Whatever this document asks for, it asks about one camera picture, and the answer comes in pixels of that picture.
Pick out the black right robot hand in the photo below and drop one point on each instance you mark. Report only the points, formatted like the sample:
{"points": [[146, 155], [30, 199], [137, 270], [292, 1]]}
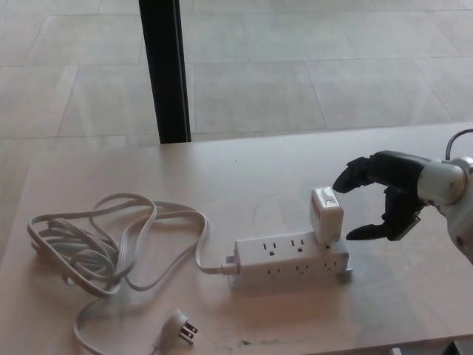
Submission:
{"points": [[397, 174]]}

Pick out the white plug adapter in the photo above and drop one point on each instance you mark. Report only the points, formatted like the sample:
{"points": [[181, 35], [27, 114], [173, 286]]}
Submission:
{"points": [[326, 218]]}

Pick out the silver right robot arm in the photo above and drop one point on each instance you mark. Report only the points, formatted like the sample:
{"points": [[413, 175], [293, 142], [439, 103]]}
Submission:
{"points": [[451, 192]]}

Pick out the white power strip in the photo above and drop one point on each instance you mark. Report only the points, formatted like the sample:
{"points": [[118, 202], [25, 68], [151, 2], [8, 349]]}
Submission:
{"points": [[292, 260]]}

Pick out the black vertical post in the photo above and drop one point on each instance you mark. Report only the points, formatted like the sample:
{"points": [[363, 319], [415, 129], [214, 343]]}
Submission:
{"points": [[164, 70]]}

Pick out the white angled wall plug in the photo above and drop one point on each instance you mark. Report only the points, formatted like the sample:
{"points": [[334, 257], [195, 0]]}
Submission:
{"points": [[179, 325]]}

